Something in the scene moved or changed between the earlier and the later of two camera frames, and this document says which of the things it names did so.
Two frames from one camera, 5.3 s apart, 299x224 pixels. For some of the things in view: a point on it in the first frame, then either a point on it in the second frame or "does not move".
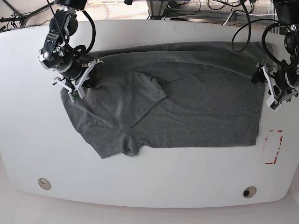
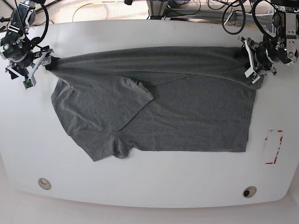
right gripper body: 76,80 -> 14,68
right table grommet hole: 249,192 does not move
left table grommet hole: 44,184 does not move
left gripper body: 281,88 -> 262,61
